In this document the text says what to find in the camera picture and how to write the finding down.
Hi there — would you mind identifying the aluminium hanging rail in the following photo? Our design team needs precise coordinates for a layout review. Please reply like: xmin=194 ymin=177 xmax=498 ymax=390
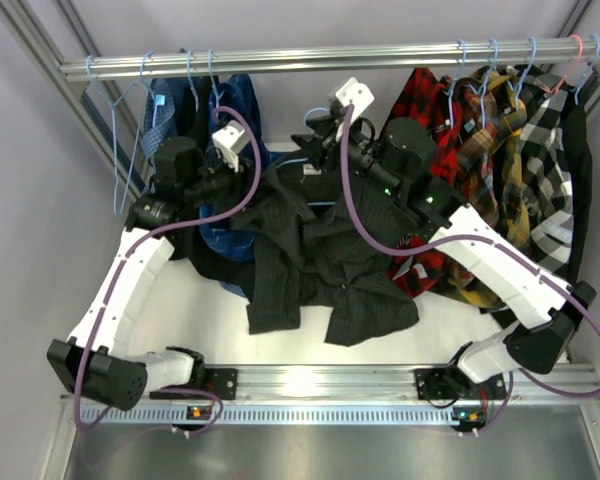
xmin=60 ymin=37 xmax=600 ymax=82

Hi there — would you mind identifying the red black plaid shirt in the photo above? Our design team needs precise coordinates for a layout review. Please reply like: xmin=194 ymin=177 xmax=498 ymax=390
xmin=388 ymin=249 xmax=449 ymax=298

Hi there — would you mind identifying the dark grey pinstripe shirt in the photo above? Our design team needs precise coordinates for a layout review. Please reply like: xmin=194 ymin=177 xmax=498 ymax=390
xmin=231 ymin=164 xmax=419 ymax=346

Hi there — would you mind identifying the blue plaid shirt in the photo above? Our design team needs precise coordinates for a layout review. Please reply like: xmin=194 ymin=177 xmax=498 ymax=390
xmin=199 ymin=74 xmax=283 ymax=263

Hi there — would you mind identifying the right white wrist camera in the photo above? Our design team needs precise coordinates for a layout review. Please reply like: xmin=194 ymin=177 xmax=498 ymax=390
xmin=328 ymin=77 xmax=374 ymax=142

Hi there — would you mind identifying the light blue wire hanger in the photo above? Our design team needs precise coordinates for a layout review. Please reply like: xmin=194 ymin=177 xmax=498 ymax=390
xmin=272 ymin=105 xmax=339 ymax=207

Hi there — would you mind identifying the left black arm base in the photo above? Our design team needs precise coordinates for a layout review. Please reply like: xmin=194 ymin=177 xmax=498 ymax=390
xmin=149 ymin=346 xmax=238 ymax=400

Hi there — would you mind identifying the black hanging garment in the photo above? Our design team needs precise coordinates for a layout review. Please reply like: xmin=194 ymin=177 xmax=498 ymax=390
xmin=178 ymin=77 xmax=255 ymax=299

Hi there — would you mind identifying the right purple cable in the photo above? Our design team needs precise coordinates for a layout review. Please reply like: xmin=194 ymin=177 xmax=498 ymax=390
xmin=339 ymin=103 xmax=600 ymax=436

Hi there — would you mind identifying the red plaid hanging shirt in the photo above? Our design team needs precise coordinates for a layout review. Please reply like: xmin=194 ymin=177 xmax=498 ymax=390
xmin=381 ymin=68 xmax=462 ymax=186

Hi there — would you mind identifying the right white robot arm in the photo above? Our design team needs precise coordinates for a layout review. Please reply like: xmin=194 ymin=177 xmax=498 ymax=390
xmin=291 ymin=111 xmax=595 ymax=384

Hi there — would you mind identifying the pink hanger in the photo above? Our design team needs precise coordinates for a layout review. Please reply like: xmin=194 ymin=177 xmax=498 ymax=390
xmin=542 ymin=34 xmax=585 ymax=95

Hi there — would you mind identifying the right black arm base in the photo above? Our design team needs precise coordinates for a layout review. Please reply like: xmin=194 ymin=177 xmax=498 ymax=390
xmin=414 ymin=367 xmax=507 ymax=405

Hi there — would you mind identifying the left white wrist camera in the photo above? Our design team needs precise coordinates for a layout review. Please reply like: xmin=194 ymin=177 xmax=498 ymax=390
xmin=211 ymin=120 xmax=249 ymax=173

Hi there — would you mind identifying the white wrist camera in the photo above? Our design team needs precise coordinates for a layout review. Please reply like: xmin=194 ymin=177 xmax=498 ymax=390
xmin=211 ymin=120 xmax=249 ymax=173
xmin=328 ymin=77 xmax=374 ymax=142

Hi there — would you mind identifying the light blue checked shirt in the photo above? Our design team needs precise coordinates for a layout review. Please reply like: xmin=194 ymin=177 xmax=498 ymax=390
xmin=140 ymin=78 xmax=188 ymax=158

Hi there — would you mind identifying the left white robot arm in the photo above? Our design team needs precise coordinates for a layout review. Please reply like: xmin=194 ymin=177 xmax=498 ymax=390
xmin=47 ymin=129 xmax=262 ymax=414

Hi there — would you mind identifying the aluminium front rail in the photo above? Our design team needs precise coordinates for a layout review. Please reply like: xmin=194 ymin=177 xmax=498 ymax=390
xmin=78 ymin=363 xmax=600 ymax=432

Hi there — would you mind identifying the black shirt far right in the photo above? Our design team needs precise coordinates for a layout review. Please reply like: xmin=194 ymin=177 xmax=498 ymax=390
xmin=489 ymin=64 xmax=600 ymax=346

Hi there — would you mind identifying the black white plaid shirt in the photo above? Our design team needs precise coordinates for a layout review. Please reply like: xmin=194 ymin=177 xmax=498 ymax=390
xmin=519 ymin=67 xmax=575 ymax=282

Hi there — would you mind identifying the light blue empty hanger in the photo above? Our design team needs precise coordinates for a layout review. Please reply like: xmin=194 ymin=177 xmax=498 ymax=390
xmin=84 ymin=52 xmax=154 ymax=217

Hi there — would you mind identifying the yellow brown plaid shirt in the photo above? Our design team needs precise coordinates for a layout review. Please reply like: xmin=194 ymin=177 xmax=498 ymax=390
xmin=432 ymin=64 xmax=531 ymax=309

